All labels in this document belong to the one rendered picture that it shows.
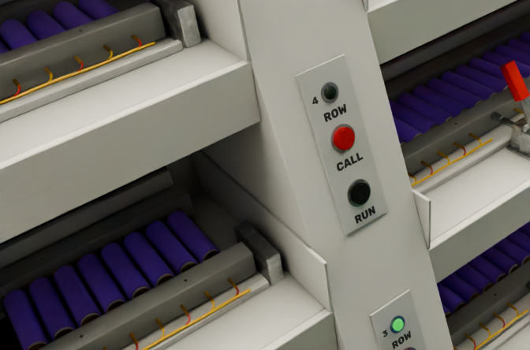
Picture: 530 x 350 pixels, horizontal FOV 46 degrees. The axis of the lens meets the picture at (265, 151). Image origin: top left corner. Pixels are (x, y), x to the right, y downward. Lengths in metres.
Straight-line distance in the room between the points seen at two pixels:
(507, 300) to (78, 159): 0.48
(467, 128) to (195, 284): 0.29
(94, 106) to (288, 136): 0.13
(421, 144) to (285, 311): 0.20
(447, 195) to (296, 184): 0.18
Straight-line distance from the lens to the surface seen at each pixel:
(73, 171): 0.38
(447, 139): 0.60
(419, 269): 0.51
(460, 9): 0.52
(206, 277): 0.48
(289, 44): 0.41
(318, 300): 0.48
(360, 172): 0.45
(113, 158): 0.38
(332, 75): 0.43
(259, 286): 0.49
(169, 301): 0.48
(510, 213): 0.58
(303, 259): 0.46
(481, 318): 0.69
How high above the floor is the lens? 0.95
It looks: 18 degrees down
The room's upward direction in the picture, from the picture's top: 19 degrees counter-clockwise
